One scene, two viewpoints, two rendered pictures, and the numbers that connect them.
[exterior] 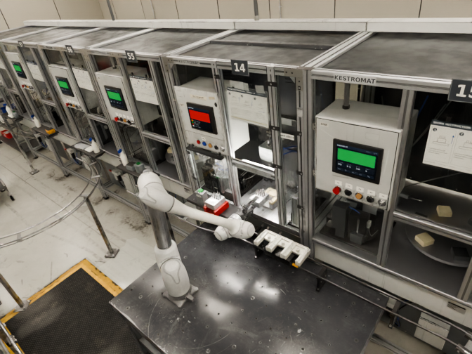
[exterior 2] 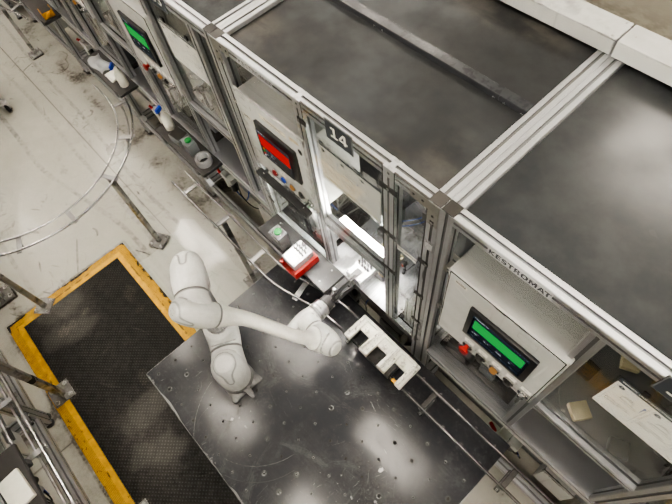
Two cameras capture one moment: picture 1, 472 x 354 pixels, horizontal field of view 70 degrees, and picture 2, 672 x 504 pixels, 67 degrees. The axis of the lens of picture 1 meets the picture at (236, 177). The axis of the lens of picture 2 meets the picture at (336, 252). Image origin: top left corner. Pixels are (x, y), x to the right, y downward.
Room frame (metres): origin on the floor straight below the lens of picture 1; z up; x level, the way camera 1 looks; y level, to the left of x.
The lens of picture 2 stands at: (0.86, -0.27, 3.18)
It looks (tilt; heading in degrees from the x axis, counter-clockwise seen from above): 61 degrees down; 12
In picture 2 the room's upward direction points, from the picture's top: 11 degrees counter-clockwise
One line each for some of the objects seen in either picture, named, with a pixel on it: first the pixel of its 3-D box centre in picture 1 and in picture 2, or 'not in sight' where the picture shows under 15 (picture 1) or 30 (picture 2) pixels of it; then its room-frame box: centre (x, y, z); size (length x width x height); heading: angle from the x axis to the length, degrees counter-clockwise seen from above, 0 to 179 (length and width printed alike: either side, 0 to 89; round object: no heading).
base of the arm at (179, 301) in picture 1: (181, 291); (239, 380); (1.49, 0.48, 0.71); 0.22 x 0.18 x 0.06; 46
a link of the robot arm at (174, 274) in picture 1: (174, 275); (229, 367); (1.51, 0.50, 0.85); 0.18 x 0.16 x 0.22; 20
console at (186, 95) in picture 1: (211, 114); (298, 137); (2.28, 0.11, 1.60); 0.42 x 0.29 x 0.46; 46
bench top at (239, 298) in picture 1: (241, 301); (316, 408); (1.37, 0.09, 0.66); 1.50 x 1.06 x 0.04; 46
